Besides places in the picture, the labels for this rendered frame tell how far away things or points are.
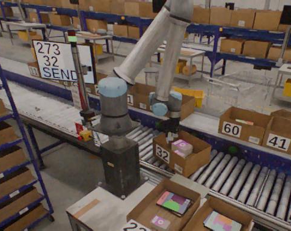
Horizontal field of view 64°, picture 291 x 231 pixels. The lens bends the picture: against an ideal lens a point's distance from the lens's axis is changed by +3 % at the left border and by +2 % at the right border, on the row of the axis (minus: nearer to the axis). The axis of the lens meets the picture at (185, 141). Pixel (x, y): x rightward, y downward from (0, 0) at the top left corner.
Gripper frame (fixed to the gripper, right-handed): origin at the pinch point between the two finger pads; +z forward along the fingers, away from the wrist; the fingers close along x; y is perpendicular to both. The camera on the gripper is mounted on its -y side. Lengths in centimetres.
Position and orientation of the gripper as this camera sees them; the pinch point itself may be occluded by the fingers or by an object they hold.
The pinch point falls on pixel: (169, 140)
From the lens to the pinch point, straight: 170.7
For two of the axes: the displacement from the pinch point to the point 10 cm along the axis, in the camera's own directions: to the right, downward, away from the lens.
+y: 8.7, 3.0, -3.9
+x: 4.8, -3.4, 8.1
